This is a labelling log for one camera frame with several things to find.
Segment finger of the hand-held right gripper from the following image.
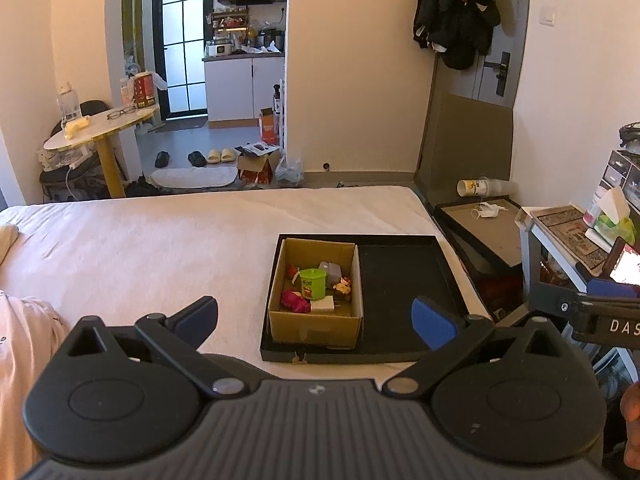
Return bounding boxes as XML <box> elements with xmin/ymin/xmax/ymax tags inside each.
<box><xmin>531</xmin><ymin>282</ymin><xmax>591</xmax><ymax>317</ymax></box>
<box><xmin>587</xmin><ymin>277</ymin><xmax>640</xmax><ymax>300</ymax></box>

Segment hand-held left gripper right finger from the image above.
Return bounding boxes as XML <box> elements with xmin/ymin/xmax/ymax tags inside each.
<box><xmin>384</xmin><ymin>296</ymin><xmax>576</xmax><ymax>400</ymax></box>

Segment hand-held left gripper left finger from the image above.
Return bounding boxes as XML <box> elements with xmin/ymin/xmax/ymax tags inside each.
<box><xmin>65</xmin><ymin>296</ymin><xmax>249</xmax><ymax>401</ymax></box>

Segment black tray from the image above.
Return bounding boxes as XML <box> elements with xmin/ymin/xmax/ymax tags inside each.
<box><xmin>260</xmin><ymin>233</ymin><xmax>493</xmax><ymax>365</ymax></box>

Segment pink plush toy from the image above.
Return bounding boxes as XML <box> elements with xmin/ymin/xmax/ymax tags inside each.
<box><xmin>280</xmin><ymin>290</ymin><xmax>308</xmax><ymax>313</ymax></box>

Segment grey block case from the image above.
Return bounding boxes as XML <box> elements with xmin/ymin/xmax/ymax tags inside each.
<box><xmin>318</xmin><ymin>261</ymin><xmax>343</xmax><ymax>291</ymax></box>

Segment brown cardboard box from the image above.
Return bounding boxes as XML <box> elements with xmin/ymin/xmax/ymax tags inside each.
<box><xmin>268</xmin><ymin>238</ymin><xmax>364</xmax><ymax>350</ymax></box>

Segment person's right forearm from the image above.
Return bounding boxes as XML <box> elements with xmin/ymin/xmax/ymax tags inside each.
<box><xmin>620</xmin><ymin>382</ymin><xmax>640</xmax><ymax>461</ymax></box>

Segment smartphone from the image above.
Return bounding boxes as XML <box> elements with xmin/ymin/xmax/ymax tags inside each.
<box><xmin>605</xmin><ymin>236</ymin><xmax>640</xmax><ymax>285</ymax></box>

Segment dark red box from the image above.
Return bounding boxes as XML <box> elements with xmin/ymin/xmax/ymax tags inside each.
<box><xmin>475</xmin><ymin>272</ymin><xmax>523</xmax><ymax>311</ymax></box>

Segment white side table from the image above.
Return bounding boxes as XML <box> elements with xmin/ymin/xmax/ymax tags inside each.
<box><xmin>515</xmin><ymin>204</ymin><xmax>640</xmax><ymax>386</ymax></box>

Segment patterned board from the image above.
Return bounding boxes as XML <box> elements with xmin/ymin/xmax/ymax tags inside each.
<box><xmin>530</xmin><ymin>205</ymin><xmax>613</xmax><ymax>266</ymax></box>

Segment green tissue pack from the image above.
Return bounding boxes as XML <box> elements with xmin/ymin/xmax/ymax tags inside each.
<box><xmin>582</xmin><ymin>186</ymin><xmax>638</xmax><ymax>246</ymax></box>

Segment black box lid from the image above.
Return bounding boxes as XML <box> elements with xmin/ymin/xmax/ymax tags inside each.
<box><xmin>434</xmin><ymin>197</ymin><xmax>536</xmax><ymax>273</ymax></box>

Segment bed with white sheet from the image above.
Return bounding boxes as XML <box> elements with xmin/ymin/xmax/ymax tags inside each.
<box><xmin>0</xmin><ymin>185</ymin><xmax>493</xmax><ymax>381</ymax></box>

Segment white face mask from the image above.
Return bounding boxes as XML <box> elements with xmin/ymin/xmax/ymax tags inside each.
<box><xmin>470</xmin><ymin>202</ymin><xmax>507</xmax><ymax>220</ymax></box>

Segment grey drawer organizer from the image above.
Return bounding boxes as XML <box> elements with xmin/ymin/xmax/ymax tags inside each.
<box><xmin>600</xmin><ymin>147</ymin><xmax>640</xmax><ymax>198</ymax></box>

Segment stack of paper cups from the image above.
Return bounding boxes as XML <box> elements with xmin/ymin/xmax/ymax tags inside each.
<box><xmin>456</xmin><ymin>177</ymin><xmax>518</xmax><ymax>198</ymax></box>

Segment white floor mat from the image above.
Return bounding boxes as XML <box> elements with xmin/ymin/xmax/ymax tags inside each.
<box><xmin>150</xmin><ymin>166</ymin><xmax>236</xmax><ymax>191</ymax></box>

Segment red cardboard box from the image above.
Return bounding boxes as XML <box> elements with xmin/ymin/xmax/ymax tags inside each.
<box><xmin>236</xmin><ymin>142</ymin><xmax>282</xmax><ymax>184</ymax></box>

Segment clear plastic bag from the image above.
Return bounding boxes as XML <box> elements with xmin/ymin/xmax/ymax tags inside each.
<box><xmin>275</xmin><ymin>156</ymin><xmax>304</xmax><ymax>183</ymax></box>

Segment large cardboard sheet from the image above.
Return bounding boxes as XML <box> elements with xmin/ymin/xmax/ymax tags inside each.
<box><xmin>414</xmin><ymin>65</ymin><xmax>516</xmax><ymax>201</ymax></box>

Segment white garment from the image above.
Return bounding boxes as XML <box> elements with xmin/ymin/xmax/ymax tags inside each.
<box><xmin>0</xmin><ymin>290</ymin><xmax>68</xmax><ymax>480</ymax></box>

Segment magazine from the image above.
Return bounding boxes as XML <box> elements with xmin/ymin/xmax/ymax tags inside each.
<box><xmin>235</xmin><ymin>142</ymin><xmax>281</xmax><ymax>157</ymax></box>

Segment grey door mat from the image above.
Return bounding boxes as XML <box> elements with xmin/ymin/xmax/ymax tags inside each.
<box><xmin>160</xmin><ymin>119</ymin><xmax>207</xmax><ymax>133</ymax></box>

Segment orange box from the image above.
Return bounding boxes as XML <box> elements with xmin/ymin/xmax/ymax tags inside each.
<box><xmin>258</xmin><ymin>108</ymin><xmax>280</xmax><ymax>145</ymax></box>

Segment beige pillow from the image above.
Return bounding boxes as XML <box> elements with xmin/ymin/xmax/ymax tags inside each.
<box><xmin>0</xmin><ymin>225</ymin><xmax>20</xmax><ymax>266</ymax></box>

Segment round table with yellow leg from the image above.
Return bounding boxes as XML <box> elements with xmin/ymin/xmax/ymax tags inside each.
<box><xmin>42</xmin><ymin>106</ymin><xmax>160</xmax><ymax>198</ymax></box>

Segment black door lock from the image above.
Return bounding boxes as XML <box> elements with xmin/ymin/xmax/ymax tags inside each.
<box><xmin>482</xmin><ymin>51</ymin><xmax>511</xmax><ymax>96</ymax></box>

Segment red canister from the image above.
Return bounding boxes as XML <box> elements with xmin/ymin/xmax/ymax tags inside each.
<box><xmin>131</xmin><ymin>72</ymin><xmax>157</xmax><ymax>110</ymax></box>

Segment white kitchen cabinet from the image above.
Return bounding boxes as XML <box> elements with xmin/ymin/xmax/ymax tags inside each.
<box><xmin>202</xmin><ymin>55</ymin><xmax>286</xmax><ymax>123</ymax></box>

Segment clear water bottle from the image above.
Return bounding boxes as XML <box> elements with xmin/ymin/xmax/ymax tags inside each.
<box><xmin>56</xmin><ymin>82</ymin><xmax>82</xmax><ymax>123</ymax></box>

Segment black framed glass door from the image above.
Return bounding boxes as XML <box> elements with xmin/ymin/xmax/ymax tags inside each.
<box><xmin>152</xmin><ymin>0</ymin><xmax>208</xmax><ymax>121</ymax></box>

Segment grey door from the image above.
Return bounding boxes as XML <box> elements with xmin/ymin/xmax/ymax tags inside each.
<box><xmin>470</xmin><ymin>0</ymin><xmax>531</xmax><ymax>108</ymax></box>

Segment hanging black jackets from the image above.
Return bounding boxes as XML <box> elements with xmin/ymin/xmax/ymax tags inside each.
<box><xmin>412</xmin><ymin>0</ymin><xmax>501</xmax><ymax>71</ymax></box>

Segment kitchen shelf rack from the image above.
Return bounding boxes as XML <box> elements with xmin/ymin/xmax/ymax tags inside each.
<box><xmin>211</xmin><ymin>7</ymin><xmax>249</xmax><ymax>31</ymax></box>

